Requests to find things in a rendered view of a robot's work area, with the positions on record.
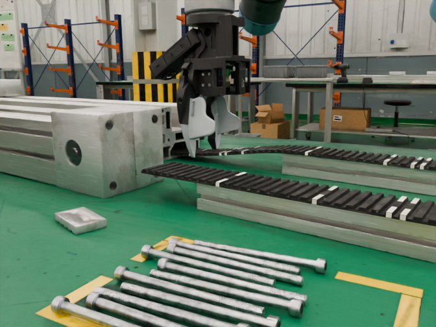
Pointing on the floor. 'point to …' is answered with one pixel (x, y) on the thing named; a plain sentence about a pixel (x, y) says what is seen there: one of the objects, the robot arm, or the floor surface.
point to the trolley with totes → (287, 72)
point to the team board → (11, 40)
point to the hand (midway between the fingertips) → (200, 146)
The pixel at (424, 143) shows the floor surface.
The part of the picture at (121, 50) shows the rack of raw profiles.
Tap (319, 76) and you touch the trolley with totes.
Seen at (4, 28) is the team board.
